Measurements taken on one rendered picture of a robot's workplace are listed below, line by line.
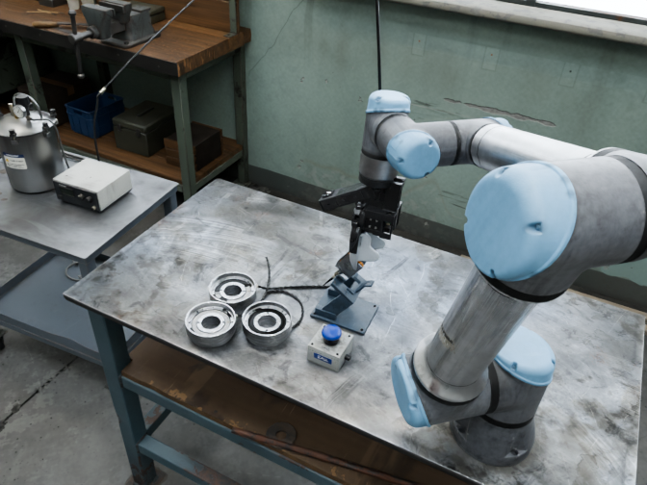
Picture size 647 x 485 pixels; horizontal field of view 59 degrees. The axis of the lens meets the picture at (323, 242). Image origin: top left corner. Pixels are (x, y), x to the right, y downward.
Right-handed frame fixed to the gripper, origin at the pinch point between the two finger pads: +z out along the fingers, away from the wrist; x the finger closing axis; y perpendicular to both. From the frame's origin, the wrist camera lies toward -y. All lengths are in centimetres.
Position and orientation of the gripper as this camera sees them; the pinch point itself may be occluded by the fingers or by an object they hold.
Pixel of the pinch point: (354, 259)
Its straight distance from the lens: 118.8
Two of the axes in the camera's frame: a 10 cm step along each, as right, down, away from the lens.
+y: 9.4, 2.5, -2.3
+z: -0.9, 8.5, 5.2
